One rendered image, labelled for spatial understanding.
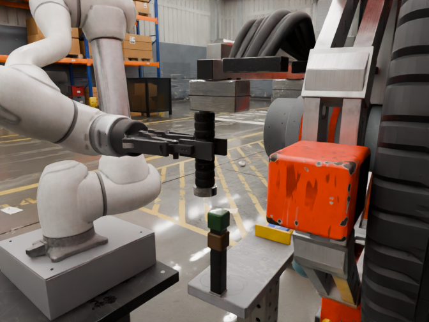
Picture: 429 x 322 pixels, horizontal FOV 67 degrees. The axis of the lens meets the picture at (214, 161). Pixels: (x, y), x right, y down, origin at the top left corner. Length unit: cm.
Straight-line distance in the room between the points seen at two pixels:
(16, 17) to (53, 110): 1083
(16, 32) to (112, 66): 1026
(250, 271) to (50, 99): 63
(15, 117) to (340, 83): 54
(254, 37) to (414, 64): 24
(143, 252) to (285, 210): 93
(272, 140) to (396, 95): 35
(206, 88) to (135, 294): 77
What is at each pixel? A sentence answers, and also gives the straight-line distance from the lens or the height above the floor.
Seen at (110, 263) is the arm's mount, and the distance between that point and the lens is 113.
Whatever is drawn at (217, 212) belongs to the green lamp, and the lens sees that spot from 74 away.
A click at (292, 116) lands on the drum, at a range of 61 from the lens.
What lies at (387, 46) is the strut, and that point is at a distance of 61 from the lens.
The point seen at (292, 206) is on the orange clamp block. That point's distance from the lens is 31.
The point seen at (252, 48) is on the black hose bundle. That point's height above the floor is 99.
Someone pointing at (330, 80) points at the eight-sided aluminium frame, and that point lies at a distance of 37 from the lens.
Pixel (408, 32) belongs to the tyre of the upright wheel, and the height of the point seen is 99.
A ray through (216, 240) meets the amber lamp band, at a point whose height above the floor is 60.
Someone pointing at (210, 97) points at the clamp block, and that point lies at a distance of 53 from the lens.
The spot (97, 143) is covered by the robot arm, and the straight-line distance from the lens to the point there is 71.
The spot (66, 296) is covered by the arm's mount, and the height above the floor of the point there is 35.
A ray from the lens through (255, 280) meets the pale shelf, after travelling 90.
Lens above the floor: 95
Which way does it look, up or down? 14 degrees down
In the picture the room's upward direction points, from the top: straight up
